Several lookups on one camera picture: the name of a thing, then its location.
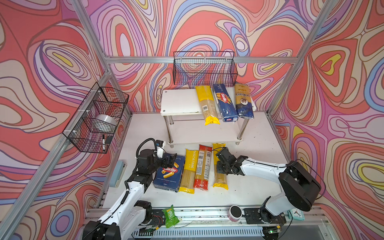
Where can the small round speaker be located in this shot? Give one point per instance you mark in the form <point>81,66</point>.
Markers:
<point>235,213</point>

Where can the black wire basket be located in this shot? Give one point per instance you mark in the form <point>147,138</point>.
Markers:
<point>81,132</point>
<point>204,68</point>

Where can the back black wire basket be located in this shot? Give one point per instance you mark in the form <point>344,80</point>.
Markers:
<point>204,68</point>

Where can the clear blue spaghetti bag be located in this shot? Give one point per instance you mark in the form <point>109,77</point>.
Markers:
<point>244,101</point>

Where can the blue Barilla rigatoni box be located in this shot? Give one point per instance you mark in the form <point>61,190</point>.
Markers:
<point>169,179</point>

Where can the green snack packet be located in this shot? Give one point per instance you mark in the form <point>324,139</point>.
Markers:
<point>170,216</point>

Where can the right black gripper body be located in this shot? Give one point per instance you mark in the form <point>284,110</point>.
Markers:
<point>223,168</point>

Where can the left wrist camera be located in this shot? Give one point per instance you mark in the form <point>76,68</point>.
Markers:
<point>160,148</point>

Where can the blue Barilla spaghetti box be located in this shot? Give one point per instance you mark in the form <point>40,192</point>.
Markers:
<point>225,104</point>

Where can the red spaghetti bag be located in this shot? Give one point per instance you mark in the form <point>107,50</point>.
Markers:
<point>203,168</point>

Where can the silver tape roll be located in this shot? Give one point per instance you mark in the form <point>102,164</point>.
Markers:
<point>105,123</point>

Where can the light blue stapler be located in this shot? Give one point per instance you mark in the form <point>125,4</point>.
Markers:
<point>117,174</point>

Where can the teal alarm clock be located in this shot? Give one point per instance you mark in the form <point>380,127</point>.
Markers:
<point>297,214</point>

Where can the yellow Pastatime spaghetti bag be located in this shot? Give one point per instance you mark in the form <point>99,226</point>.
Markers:
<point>220,179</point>
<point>189,173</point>

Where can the left black wire basket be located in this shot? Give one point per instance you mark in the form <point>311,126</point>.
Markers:
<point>81,132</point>

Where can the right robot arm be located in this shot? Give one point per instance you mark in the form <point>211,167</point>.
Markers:
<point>299,188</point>

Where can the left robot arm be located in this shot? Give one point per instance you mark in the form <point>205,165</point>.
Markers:
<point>129,211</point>

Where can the white two-tier shelf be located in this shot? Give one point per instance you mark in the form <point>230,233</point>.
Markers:
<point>185,122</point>

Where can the black marker pen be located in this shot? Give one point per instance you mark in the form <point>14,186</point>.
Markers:
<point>103,143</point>

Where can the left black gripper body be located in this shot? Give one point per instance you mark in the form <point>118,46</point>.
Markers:
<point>156,163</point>

